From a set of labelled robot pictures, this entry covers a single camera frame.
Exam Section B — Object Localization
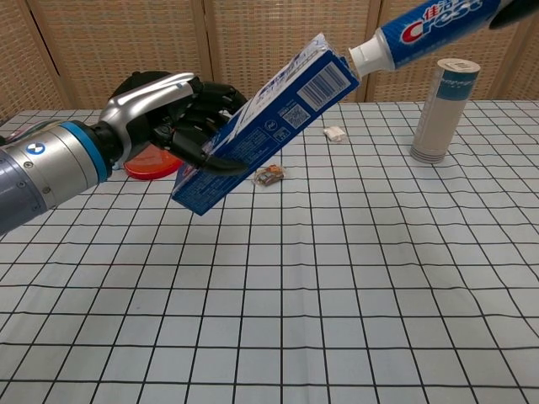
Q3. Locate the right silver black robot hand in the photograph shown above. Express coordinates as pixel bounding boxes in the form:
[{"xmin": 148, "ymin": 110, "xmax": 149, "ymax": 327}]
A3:
[{"xmin": 488, "ymin": 0, "xmax": 539, "ymax": 30}]

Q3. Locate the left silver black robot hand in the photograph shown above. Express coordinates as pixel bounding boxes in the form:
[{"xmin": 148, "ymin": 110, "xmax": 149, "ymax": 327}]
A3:
[{"xmin": 99, "ymin": 72, "xmax": 250, "ymax": 176}]

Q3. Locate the blue white Crest toothpaste tube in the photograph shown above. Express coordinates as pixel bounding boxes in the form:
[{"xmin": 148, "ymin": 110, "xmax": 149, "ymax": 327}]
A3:
[{"xmin": 347, "ymin": 0, "xmax": 509, "ymax": 77}]

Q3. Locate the blue Crest toothpaste box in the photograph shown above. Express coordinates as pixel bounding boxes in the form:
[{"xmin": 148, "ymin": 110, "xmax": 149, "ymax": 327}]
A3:
[{"xmin": 171, "ymin": 32, "xmax": 361, "ymax": 217}]

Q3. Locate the woven bamboo screen panel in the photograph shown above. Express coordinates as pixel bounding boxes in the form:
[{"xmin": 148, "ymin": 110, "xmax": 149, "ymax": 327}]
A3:
[
  {"xmin": 204, "ymin": 0, "xmax": 382, "ymax": 105},
  {"xmin": 503, "ymin": 12, "xmax": 539, "ymax": 101},
  {"xmin": 27, "ymin": 0, "xmax": 216, "ymax": 109},
  {"xmin": 0, "ymin": 0, "xmax": 72, "ymax": 122},
  {"xmin": 361, "ymin": 0, "xmax": 531, "ymax": 104}
]

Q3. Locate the orange red paper cup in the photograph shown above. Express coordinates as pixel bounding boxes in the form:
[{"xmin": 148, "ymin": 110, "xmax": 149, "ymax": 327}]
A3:
[{"xmin": 123, "ymin": 146, "xmax": 180, "ymax": 182}]

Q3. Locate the grey cylindrical canister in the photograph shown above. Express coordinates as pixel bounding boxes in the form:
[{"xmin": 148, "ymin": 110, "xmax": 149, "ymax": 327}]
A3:
[{"xmin": 409, "ymin": 58, "xmax": 482, "ymax": 164}]

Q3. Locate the small brown candy wrapper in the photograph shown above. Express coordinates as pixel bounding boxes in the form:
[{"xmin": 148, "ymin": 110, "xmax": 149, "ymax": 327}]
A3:
[{"xmin": 252, "ymin": 163, "xmax": 288, "ymax": 187}]

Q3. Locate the small white packet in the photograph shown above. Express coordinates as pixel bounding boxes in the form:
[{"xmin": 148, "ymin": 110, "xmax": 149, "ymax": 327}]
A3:
[{"xmin": 323, "ymin": 125, "xmax": 349, "ymax": 144}]

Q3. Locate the white blue checked tablecloth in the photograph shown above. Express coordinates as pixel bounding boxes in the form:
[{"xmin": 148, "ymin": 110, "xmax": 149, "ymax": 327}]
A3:
[{"xmin": 0, "ymin": 99, "xmax": 539, "ymax": 404}]

